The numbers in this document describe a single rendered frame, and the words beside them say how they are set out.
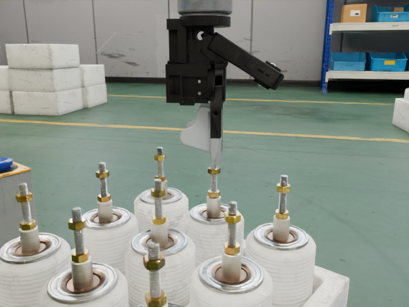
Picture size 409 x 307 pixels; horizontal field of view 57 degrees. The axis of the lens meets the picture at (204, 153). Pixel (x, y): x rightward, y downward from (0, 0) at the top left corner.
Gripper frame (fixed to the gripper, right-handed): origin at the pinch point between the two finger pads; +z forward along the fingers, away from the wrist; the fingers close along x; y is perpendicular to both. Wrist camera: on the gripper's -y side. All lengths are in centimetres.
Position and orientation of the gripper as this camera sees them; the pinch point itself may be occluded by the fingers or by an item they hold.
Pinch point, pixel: (218, 157)
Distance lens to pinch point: 57.5
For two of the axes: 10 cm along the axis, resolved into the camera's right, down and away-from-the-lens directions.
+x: -0.8, 2.6, -9.6
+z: 0.0, 9.6, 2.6
